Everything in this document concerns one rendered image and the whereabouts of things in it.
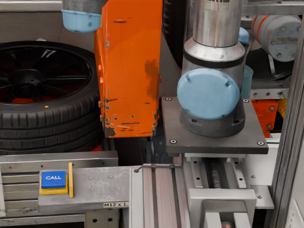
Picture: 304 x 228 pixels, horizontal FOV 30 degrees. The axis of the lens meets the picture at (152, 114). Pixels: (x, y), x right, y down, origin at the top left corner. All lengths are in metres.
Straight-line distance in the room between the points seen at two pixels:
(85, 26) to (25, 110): 0.92
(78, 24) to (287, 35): 0.78
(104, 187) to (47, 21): 2.58
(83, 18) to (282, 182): 0.52
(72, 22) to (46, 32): 2.85
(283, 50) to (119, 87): 0.50
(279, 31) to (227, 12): 0.68
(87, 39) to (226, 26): 2.85
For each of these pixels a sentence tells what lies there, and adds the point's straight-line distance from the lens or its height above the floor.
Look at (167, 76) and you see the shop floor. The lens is 3.36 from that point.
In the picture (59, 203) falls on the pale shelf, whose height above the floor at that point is 0.45.
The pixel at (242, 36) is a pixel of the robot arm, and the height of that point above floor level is 1.05.
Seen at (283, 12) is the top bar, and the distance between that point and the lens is 1.62.
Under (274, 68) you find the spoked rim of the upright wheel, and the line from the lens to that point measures 2.04.
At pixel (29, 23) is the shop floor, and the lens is 4.12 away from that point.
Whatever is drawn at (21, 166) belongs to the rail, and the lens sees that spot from 1.94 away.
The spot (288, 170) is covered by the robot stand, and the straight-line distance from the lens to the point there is 1.16.
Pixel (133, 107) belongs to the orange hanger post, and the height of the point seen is 0.63.
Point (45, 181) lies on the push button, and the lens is 1.68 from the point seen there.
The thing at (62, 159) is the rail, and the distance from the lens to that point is 1.92.
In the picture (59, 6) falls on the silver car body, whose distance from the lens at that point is 2.14.
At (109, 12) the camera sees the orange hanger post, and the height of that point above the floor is 0.93.
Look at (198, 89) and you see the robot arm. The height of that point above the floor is 1.00.
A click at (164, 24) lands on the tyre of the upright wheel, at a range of 1.87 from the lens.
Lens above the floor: 1.48
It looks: 30 degrees down
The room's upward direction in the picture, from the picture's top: 3 degrees clockwise
